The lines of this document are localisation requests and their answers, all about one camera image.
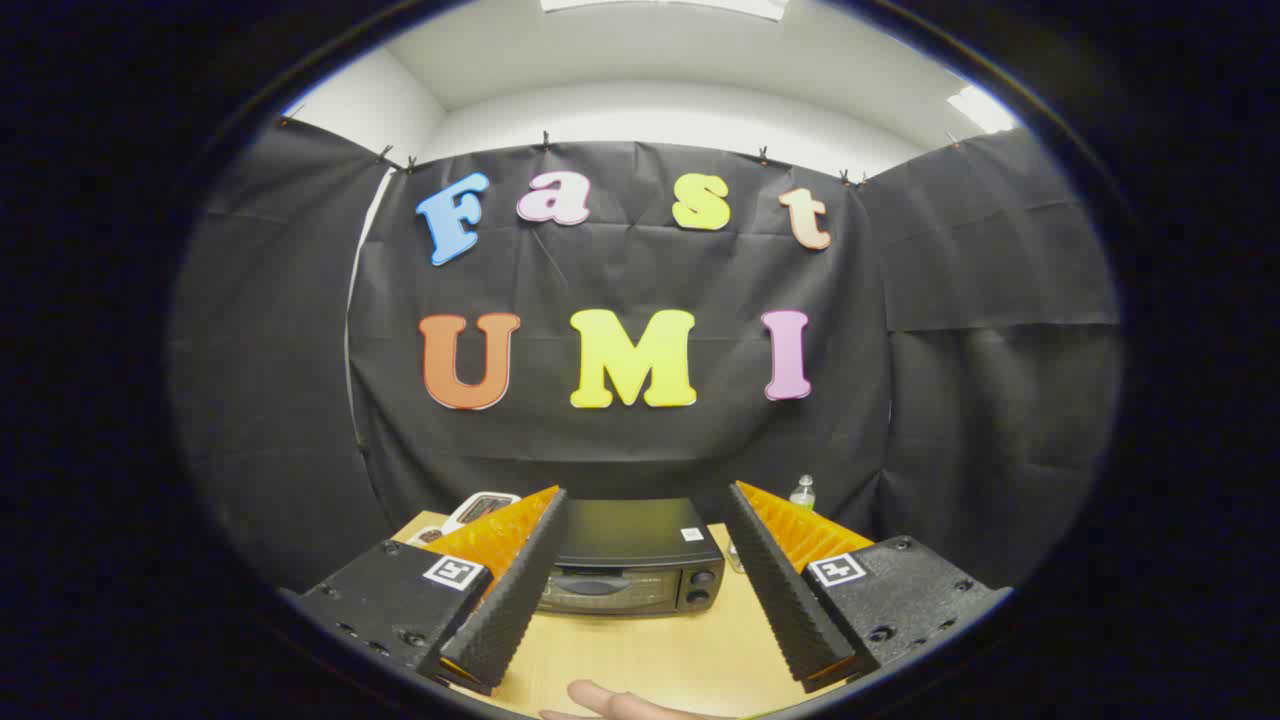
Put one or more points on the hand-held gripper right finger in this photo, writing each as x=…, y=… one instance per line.
x=790, y=600

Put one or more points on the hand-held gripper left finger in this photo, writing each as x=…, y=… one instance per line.
x=520, y=600

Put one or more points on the black toaster oven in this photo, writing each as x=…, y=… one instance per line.
x=630, y=535

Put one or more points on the white pop-up toaster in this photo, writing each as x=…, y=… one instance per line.
x=470, y=510

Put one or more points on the green label bottle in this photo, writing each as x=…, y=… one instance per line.
x=802, y=495

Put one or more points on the small white plate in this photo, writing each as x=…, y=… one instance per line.
x=425, y=536

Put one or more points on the small ceiling light panel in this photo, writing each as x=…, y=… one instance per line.
x=982, y=110

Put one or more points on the long ceiling light panel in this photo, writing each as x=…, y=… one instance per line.
x=660, y=6

